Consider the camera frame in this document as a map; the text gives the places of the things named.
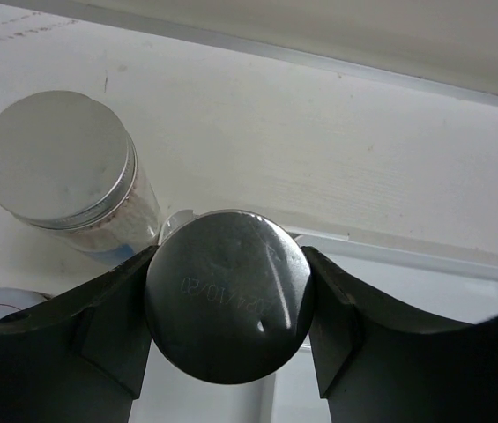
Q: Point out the small bottle blue label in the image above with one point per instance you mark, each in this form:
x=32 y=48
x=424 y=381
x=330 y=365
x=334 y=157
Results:
x=229 y=297

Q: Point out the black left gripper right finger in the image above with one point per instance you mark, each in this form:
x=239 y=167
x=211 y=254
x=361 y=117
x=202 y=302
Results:
x=379 y=359

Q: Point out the tall jar silver lid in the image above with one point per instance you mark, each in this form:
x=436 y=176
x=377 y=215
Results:
x=69 y=168

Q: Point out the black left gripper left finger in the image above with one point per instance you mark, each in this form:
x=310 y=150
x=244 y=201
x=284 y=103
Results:
x=80 y=356

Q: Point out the white divided organizer tray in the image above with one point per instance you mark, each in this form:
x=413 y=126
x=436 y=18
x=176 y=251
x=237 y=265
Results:
x=462 y=291

